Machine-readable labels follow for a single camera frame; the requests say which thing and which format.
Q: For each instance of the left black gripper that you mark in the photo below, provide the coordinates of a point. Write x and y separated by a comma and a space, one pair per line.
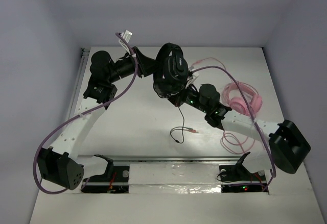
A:
140, 62

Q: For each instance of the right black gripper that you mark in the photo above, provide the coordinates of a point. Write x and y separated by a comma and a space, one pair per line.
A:
180, 100

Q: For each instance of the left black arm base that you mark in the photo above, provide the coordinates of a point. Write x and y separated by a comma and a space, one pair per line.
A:
114, 179

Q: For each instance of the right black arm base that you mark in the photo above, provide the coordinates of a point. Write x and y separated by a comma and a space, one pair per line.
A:
237, 179

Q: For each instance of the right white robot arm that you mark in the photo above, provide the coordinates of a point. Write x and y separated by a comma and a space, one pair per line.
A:
286, 146

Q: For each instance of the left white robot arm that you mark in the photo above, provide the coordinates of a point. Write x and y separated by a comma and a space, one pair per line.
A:
108, 82

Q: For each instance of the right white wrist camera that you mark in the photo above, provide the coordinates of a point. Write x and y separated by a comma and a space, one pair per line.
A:
192, 76

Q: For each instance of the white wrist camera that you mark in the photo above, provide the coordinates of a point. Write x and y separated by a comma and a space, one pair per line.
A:
192, 76
124, 38

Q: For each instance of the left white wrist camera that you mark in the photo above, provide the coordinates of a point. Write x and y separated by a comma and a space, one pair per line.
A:
124, 38

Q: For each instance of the pink headphones with cable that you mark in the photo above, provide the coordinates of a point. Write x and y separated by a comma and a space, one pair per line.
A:
246, 100

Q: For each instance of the left side aluminium rail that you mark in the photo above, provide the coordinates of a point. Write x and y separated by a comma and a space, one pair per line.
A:
72, 104

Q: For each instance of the aluminium rail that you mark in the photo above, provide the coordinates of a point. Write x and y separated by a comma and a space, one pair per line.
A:
166, 159
72, 104

